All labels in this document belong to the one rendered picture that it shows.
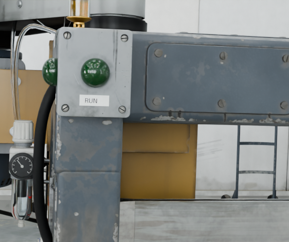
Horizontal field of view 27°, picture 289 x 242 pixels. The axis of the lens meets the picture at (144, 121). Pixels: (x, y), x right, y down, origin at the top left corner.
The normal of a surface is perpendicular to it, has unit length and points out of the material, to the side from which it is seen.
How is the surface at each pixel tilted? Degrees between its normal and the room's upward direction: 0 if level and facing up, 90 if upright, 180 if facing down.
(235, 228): 90
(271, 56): 90
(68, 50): 90
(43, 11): 90
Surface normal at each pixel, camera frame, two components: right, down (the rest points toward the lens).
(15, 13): -0.66, 0.02
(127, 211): 0.42, 0.06
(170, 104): 0.17, 0.06
